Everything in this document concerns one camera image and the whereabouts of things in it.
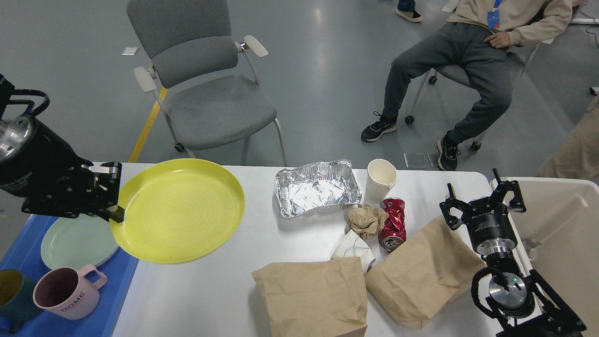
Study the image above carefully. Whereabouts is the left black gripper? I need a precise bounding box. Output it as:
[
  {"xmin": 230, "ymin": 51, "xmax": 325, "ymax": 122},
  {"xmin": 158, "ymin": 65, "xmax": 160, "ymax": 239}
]
[{"xmin": 0, "ymin": 115, "xmax": 125, "ymax": 223}]

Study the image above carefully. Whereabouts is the brown paper bag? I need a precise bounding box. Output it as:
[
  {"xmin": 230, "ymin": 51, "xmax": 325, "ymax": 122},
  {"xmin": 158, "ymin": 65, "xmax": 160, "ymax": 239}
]
[
  {"xmin": 252, "ymin": 257, "xmax": 368, "ymax": 337},
  {"xmin": 365, "ymin": 216, "xmax": 485, "ymax": 329}
]

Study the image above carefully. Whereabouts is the crumpled brown paper ball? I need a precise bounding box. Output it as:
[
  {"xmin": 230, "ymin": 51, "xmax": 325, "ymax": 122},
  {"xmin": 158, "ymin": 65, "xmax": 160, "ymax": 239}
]
[{"xmin": 346, "ymin": 205, "xmax": 388, "ymax": 241}]

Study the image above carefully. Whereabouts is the seated person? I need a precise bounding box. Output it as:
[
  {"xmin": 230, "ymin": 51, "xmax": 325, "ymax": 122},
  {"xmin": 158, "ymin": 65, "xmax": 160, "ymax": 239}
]
[{"xmin": 361, "ymin": 0, "xmax": 573, "ymax": 171}]

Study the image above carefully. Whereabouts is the pink mug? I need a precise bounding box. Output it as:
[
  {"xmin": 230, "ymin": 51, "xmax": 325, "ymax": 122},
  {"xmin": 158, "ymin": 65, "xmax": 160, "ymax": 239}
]
[{"xmin": 33, "ymin": 264, "xmax": 108, "ymax": 320}]

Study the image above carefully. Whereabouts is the crushed red soda can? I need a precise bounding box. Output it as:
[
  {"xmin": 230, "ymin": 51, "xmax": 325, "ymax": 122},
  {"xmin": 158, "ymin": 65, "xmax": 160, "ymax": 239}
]
[{"xmin": 378, "ymin": 197, "xmax": 407, "ymax": 253}]

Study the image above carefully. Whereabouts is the tan cloth at right edge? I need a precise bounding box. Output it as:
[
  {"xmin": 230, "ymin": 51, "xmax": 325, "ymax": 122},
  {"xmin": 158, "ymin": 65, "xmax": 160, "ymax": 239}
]
[{"xmin": 535, "ymin": 96, "xmax": 599, "ymax": 184}]

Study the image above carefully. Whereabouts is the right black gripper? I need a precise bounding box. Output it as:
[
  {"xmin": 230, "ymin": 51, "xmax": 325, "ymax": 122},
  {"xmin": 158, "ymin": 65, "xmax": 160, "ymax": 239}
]
[{"xmin": 439, "ymin": 168, "xmax": 526, "ymax": 256}]

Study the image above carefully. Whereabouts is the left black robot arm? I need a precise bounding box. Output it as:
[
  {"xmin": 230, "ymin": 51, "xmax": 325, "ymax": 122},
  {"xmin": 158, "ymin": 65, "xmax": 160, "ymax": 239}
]
[{"xmin": 0, "ymin": 77, "xmax": 125, "ymax": 223}]

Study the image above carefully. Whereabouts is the blue plastic tray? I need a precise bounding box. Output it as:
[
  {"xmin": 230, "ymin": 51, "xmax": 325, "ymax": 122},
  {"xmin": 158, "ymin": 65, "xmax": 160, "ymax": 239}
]
[{"xmin": 1, "ymin": 215, "xmax": 138, "ymax": 337}]

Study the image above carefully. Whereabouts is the aluminium foil tray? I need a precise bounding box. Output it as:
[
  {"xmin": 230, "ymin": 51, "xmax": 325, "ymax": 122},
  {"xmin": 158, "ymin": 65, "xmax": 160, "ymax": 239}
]
[{"xmin": 275, "ymin": 159, "xmax": 362, "ymax": 219}]

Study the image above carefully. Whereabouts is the pale green plate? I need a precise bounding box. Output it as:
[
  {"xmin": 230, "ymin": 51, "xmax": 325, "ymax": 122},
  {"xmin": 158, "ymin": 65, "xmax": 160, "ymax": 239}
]
[{"xmin": 40, "ymin": 215, "xmax": 118, "ymax": 270}]

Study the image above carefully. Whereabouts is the standing person in jeans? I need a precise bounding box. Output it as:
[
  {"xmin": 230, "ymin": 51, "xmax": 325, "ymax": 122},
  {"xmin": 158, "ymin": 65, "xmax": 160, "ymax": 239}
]
[{"xmin": 395, "ymin": 0, "xmax": 423, "ymax": 23}]

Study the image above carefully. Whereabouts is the grey office chair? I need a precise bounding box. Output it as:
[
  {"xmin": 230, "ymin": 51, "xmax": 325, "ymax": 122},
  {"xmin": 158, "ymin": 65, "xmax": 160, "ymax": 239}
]
[{"xmin": 126, "ymin": 0, "xmax": 282, "ymax": 156}]

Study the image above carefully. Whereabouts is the dark teal mug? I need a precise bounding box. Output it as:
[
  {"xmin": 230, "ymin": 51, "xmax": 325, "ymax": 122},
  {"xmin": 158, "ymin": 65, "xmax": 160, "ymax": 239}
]
[{"xmin": 0, "ymin": 269, "xmax": 43, "ymax": 336}]

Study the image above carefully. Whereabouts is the white chair under person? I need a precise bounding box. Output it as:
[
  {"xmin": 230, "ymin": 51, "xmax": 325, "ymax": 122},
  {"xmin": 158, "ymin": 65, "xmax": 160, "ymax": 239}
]
[{"xmin": 405, "ymin": 5, "xmax": 557, "ymax": 151}]

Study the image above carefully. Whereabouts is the beige plastic bin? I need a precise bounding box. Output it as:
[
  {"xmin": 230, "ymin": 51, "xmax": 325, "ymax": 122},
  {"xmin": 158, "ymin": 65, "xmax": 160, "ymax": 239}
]
[{"xmin": 511, "ymin": 177, "xmax": 599, "ymax": 337}]

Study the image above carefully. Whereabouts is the yellow plate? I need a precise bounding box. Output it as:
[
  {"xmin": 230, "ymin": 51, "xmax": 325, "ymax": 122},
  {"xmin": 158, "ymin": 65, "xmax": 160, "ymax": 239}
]
[{"xmin": 110, "ymin": 158, "xmax": 245, "ymax": 264}]

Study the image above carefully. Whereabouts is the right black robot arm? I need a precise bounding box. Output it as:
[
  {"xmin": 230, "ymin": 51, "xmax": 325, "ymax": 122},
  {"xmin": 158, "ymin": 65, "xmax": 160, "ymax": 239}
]
[{"xmin": 440, "ymin": 169, "xmax": 587, "ymax": 337}]

